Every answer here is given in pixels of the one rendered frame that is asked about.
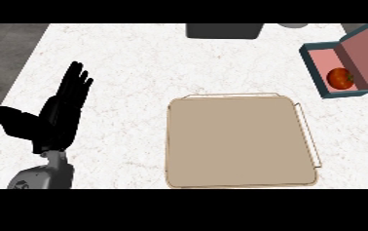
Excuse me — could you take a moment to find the beige flat tray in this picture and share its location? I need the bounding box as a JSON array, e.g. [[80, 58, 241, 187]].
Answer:
[[164, 93, 324, 189]]

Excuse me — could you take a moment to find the pale grey round object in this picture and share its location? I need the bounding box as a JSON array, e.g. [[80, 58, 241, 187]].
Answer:
[[277, 23, 311, 29]]

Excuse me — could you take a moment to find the red tomato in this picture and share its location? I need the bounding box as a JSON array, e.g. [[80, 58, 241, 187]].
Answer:
[[327, 67, 357, 91]]

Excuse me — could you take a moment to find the dark grey appliance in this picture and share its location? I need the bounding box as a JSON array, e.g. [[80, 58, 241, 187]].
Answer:
[[186, 23, 267, 40]]

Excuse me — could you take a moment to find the teal box with pink inside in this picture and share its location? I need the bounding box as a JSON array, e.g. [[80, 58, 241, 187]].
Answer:
[[299, 23, 368, 99]]

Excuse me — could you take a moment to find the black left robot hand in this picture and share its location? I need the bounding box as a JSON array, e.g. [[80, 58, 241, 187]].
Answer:
[[0, 60, 95, 155]]

